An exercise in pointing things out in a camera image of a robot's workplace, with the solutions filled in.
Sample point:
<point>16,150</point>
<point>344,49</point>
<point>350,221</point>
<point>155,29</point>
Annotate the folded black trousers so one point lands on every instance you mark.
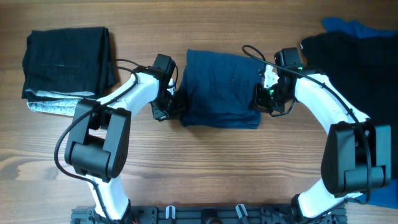
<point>74,61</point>

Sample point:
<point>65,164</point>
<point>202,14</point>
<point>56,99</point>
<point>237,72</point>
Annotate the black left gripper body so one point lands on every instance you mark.
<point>168,106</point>

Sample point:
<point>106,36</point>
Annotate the blue garment under black shirt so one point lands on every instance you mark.
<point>386,197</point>

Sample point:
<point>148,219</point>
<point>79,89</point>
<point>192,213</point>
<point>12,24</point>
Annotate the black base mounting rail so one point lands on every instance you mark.
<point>267,213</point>

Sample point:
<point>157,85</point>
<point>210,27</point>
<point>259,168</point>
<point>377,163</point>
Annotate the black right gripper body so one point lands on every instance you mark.
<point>270,99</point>

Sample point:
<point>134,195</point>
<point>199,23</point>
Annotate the blue shorts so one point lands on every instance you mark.
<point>219,89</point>

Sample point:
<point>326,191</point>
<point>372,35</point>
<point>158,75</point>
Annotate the black t-shirt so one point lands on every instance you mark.
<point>364,71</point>

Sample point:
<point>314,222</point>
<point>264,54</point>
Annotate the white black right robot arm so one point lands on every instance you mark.
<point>357,155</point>

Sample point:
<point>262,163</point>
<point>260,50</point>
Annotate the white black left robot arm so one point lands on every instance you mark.
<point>98,138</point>

